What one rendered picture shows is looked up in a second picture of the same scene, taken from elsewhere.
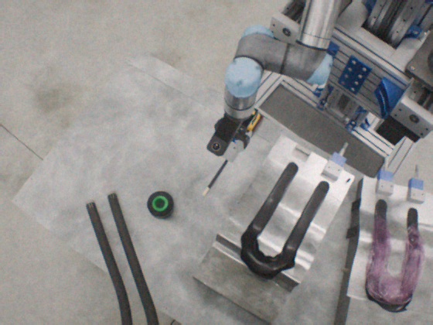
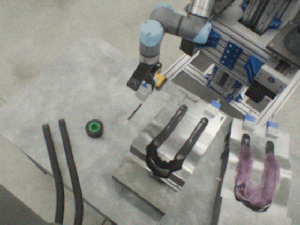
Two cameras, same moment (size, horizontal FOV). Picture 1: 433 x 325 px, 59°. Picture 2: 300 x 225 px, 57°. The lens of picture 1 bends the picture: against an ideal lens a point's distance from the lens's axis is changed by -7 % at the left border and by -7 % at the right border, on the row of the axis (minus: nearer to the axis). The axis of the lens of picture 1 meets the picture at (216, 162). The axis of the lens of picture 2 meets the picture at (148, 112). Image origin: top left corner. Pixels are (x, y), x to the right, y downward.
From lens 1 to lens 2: 0.19 m
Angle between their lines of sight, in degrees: 7
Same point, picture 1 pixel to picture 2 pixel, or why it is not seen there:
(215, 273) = (127, 174)
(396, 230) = (256, 154)
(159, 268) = (89, 171)
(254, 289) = (154, 187)
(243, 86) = (150, 36)
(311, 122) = (201, 95)
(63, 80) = (36, 60)
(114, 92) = (70, 57)
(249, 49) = (156, 16)
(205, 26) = (136, 33)
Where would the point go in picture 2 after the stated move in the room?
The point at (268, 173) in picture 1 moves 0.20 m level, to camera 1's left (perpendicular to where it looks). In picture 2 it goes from (167, 111) to (123, 106)
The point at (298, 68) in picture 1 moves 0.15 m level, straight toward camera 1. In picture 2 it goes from (187, 30) to (172, 61)
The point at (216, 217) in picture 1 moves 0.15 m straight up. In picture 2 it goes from (131, 139) to (132, 125)
